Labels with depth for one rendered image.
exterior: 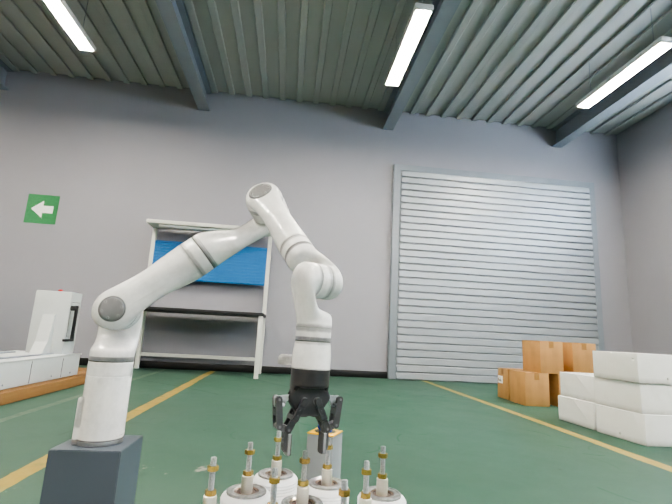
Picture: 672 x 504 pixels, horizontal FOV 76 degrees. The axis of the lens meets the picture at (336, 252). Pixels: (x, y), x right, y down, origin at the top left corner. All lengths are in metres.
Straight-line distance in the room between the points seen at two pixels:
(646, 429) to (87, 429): 2.98
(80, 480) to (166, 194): 5.60
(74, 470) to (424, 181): 5.98
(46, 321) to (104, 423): 3.44
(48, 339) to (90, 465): 3.41
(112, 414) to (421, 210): 5.71
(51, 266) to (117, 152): 1.77
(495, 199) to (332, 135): 2.63
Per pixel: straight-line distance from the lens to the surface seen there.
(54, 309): 4.50
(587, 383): 3.71
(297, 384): 0.83
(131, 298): 1.05
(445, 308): 6.29
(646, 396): 3.35
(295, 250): 0.89
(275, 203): 1.02
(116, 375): 1.07
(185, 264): 1.04
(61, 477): 1.10
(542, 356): 4.61
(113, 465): 1.06
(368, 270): 6.14
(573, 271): 7.28
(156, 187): 6.55
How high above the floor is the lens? 0.56
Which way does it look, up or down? 11 degrees up
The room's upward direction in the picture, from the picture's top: 3 degrees clockwise
